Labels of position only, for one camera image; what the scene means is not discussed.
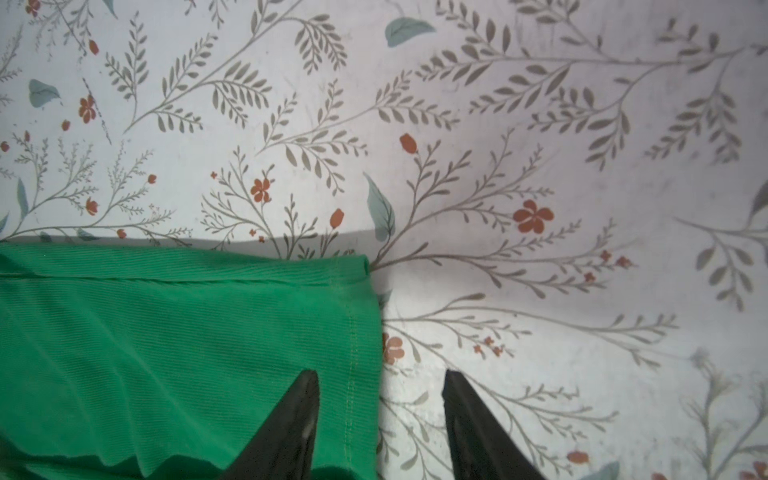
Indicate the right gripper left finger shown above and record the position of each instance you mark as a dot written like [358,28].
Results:
[283,447]

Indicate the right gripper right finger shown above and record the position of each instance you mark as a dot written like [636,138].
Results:
[479,446]

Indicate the green tank top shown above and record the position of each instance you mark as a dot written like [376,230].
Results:
[162,363]

